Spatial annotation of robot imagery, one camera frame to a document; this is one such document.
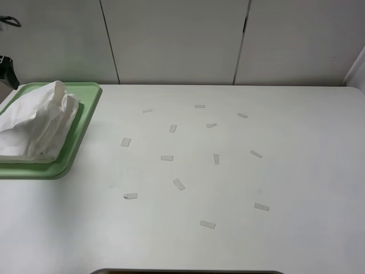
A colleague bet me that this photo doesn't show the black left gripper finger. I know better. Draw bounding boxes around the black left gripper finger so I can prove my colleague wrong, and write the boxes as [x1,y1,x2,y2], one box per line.
[0,55,19,89]

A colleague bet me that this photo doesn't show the white short sleeve shirt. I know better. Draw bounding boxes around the white short sleeve shirt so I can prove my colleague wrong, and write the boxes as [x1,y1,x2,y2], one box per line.
[1,80,80,163]

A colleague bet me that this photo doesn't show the green plastic tray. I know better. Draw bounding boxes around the green plastic tray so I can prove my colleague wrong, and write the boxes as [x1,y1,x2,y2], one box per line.
[1,82,102,180]

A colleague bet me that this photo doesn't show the clear tape piece left middle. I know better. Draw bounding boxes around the clear tape piece left middle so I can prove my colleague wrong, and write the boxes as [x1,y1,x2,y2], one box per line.
[121,138,131,147]

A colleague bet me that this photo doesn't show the clear tape piece left front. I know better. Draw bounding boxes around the clear tape piece left front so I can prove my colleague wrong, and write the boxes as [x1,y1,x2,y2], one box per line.
[123,193,138,200]

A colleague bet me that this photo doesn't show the clear tape piece centre upper left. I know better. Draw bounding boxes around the clear tape piece centre upper left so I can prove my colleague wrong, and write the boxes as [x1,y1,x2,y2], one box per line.
[169,124,177,133]

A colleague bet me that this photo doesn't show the clear tape piece centre lower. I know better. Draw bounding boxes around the clear tape piece centre lower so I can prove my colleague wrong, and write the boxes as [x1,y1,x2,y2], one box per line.
[173,178,185,191]

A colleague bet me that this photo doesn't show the clear tape piece centre upper right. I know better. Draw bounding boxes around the clear tape piece centre upper right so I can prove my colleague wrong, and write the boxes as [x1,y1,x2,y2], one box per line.
[206,123,217,128]

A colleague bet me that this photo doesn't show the clear tape piece back right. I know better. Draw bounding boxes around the clear tape piece back right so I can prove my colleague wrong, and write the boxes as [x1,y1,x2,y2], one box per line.
[237,113,248,119]

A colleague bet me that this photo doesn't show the clear tape piece front centre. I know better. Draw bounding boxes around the clear tape piece front centre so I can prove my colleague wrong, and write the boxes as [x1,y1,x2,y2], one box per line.
[200,220,216,229]

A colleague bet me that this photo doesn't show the clear tape piece right middle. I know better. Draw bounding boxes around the clear tape piece right middle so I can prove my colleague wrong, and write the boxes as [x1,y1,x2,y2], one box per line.
[250,150,262,158]

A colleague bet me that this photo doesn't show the clear tape piece front right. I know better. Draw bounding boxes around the clear tape piece front right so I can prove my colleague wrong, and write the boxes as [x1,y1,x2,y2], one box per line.
[254,203,269,211]

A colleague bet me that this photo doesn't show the black left camera cable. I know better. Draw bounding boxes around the black left camera cable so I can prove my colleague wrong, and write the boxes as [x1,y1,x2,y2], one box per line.
[0,15,22,29]

